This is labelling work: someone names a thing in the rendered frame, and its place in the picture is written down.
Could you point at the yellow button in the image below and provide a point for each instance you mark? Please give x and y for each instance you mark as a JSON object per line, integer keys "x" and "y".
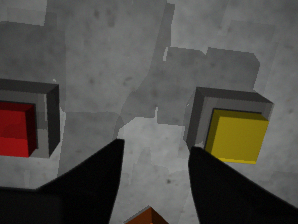
{"x": 229, "y": 124}

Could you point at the orange block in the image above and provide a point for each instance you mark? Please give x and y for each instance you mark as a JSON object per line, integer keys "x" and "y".
{"x": 149, "y": 216}

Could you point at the red button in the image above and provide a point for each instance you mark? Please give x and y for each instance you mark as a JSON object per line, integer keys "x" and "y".
{"x": 29, "y": 118}

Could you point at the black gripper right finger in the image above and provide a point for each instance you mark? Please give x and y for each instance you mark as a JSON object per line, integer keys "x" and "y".
{"x": 224, "y": 196}

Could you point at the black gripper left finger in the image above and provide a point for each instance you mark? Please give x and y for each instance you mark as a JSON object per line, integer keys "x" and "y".
{"x": 84, "y": 195}

